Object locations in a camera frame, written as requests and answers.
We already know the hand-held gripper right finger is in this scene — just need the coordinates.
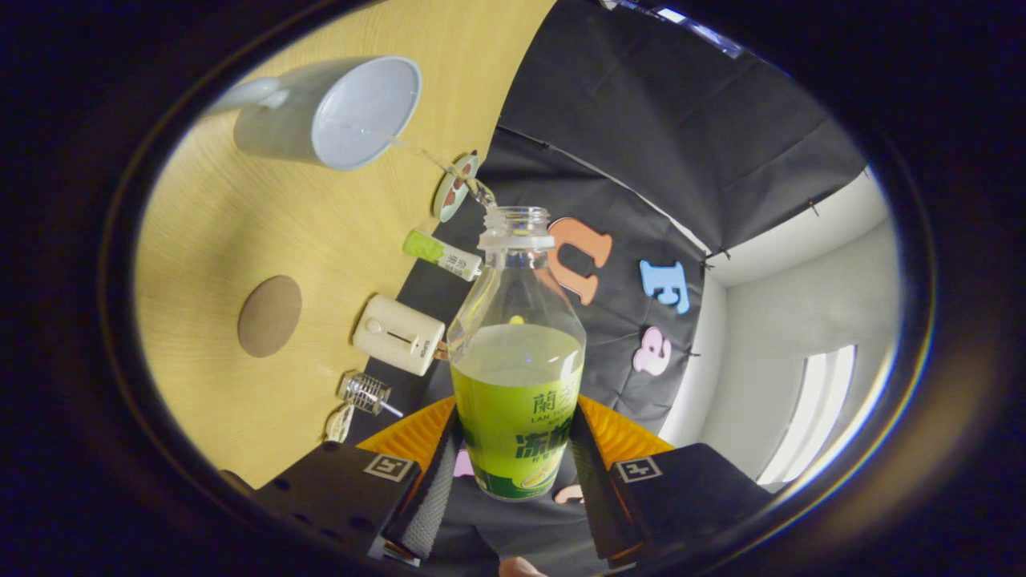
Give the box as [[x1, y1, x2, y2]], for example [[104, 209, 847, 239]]
[[565, 393, 774, 571]]

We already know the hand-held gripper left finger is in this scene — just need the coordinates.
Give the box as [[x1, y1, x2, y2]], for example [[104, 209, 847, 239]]
[[252, 394, 464, 563]]

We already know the green label juice bottle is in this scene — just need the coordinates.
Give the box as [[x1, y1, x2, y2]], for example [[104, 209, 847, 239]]
[[446, 205, 588, 502]]

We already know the brown round coaster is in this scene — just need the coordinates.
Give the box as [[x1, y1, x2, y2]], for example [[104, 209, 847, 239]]
[[237, 275, 304, 358]]

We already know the white cup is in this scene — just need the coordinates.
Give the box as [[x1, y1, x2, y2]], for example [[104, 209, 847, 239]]
[[210, 55, 423, 171]]

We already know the small capped green drink bottle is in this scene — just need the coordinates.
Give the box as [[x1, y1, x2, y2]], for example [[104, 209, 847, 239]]
[[402, 229, 484, 282]]

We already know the white divided dish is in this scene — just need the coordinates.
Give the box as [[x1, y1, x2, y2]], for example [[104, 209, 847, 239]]
[[324, 403, 356, 444]]

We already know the cream toaster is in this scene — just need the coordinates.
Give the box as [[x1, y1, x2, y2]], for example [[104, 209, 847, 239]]
[[352, 294, 446, 377]]

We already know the ceiling light panel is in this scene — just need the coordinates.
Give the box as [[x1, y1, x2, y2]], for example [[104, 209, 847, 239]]
[[757, 345, 858, 486]]

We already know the pale green plate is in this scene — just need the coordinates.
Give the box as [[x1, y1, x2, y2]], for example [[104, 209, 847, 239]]
[[433, 151, 480, 223]]

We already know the wooden table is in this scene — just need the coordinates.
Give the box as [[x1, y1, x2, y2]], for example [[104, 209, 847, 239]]
[[132, 0, 558, 490]]

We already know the metal wire holder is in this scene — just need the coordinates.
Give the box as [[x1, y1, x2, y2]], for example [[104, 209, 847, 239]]
[[339, 372, 393, 416]]

